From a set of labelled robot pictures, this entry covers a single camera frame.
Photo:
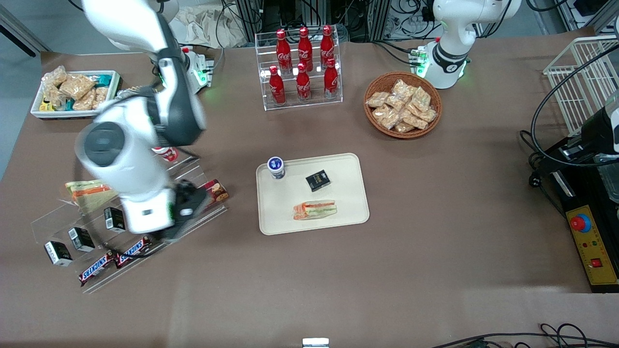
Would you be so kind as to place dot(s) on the red rocker switch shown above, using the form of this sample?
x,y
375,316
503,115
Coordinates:
x,y
596,263

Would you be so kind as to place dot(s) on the red snack box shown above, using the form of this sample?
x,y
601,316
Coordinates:
x,y
216,192

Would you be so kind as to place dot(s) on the sandwich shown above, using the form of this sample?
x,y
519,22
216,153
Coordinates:
x,y
82,189
314,210

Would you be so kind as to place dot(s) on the red emergency stop button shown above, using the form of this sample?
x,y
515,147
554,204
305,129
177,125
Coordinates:
x,y
577,223

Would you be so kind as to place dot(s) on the dark grey metal rail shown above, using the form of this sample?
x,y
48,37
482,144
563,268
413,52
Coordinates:
x,y
17,31

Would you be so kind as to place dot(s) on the black conveyor machine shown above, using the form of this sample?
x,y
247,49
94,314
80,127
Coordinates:
x,y
580,193

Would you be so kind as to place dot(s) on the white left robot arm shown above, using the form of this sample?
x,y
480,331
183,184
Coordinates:
x,y
449,53

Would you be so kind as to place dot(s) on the yellow snack packet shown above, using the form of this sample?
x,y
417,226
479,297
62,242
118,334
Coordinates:
x,y
44,105

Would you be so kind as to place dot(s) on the black box gold print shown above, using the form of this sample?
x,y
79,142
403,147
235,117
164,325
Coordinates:
x,y
317,180

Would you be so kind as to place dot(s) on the Snickers chocolate bar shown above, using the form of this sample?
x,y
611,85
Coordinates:
x,y
96,268
133,251

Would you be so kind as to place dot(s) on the aluminium frame rack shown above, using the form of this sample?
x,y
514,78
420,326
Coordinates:
x,y
246,19

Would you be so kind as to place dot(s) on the black box white label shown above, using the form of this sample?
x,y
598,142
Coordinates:
x,y
81,239
113,220
58,253

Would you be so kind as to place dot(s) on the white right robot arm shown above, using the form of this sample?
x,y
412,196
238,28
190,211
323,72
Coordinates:
x,y
125,159

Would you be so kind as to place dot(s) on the clear packed snack bag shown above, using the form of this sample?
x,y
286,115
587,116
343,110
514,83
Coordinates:
x,y
401,88
377,99
428,115
415,120
420,98
395,102
387,116
405,127

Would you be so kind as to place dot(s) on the teal snack packet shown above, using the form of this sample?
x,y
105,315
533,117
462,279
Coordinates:
x,y
104,79

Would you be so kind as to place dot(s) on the blue lid yogurt cup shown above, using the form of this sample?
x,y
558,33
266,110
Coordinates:
x,y
276,166

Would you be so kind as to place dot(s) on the peanut snack bag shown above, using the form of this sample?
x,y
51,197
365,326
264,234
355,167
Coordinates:
x,y
54,77
101,96
75,84
84,100
55,96

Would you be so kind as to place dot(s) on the clear acrylic display stand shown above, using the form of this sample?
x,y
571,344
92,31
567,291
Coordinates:
x,y
48,232

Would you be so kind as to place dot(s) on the cream plastic tray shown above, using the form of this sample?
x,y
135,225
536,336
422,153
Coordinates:
x,y
285,203

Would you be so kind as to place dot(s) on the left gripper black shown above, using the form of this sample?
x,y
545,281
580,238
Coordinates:
x,y
596,131

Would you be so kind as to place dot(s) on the brown wicker basket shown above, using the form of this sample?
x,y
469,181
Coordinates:
x,y
382,83

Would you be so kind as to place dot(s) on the white plastic bin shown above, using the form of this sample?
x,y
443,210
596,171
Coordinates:
x,y
63,114

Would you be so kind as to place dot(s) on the red lid cup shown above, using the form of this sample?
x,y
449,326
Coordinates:
x,y
168,154

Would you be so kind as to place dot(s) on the yellow control panel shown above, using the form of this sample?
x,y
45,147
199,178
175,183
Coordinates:
x,y
602,278

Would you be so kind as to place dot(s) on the clear acrylic bottle rack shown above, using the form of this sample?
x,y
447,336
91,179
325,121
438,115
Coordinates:
x,y
263,53

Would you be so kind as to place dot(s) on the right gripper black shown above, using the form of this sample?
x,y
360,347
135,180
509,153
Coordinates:
x,y
185,202

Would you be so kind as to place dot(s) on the red cola bottle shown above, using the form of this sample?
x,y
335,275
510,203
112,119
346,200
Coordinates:
x,y
327,43
284,48
331,79
305,46
277,87
303,84

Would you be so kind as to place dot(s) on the clear plastic container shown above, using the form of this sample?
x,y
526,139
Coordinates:
x,y
610,181

